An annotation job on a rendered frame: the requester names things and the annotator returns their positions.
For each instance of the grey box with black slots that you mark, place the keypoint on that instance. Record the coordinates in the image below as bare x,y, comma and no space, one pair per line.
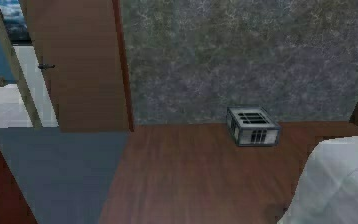
253,126

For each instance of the brown wooden room door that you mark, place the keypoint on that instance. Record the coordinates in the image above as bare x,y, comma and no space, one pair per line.
83,66

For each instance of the blue framed wall picture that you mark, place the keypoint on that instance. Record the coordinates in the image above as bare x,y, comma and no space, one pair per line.
13,18

